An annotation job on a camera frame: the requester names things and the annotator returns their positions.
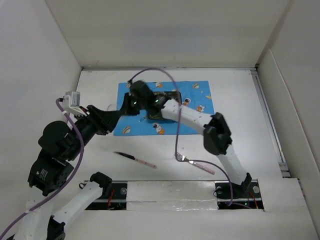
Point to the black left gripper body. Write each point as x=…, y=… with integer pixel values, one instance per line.
x=97, y=121

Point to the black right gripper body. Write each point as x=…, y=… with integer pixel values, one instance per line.
x=133, y=105

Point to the black floral square plate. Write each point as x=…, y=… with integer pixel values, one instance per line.
x=169, y=94

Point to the pink handled knife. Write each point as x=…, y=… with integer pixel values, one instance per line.
x=135, y=159

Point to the blue space print cloth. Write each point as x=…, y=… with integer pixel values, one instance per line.
x=186, y=116

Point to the pink handled fork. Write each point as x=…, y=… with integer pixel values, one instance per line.
x=181, y=158

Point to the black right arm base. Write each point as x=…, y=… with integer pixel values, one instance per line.
x=249, y=199

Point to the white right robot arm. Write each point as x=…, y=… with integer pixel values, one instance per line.
x=213, y=127

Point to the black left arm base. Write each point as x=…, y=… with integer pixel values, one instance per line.
x=115, y=200

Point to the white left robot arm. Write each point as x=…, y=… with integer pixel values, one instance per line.
x=62, y=151

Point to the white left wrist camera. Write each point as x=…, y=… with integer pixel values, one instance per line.
x=71, y=102

